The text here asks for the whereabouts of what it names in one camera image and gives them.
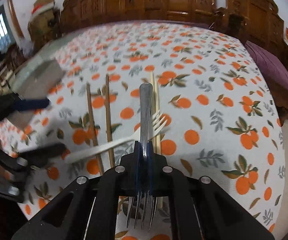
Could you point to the grey rectangular tray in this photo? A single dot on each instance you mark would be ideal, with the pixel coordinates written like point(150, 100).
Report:
point(35, 86)

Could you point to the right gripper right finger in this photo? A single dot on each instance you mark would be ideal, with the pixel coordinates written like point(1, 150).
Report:
point(157, 179)

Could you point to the purple seat cushion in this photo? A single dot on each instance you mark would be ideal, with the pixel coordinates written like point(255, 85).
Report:
point(268, 64)

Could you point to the carved wooden bench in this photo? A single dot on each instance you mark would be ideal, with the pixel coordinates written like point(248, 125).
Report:
point(256, 21)

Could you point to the cardboard boxes stack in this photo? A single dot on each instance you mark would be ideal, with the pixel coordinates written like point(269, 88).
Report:
point(44, 23)

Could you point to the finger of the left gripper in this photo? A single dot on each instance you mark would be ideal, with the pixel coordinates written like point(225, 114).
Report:
point(38, 157)
point(31, 104)

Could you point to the metal fork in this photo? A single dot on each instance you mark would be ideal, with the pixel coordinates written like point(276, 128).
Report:
point(145, 98)

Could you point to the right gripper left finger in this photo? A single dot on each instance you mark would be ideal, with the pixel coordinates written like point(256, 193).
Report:
point(131, 185)

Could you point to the orange print tablecloth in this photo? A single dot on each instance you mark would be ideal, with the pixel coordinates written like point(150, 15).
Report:
point(222, 121)

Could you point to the white plastic fork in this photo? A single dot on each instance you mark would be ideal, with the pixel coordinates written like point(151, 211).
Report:
point(158, 123)

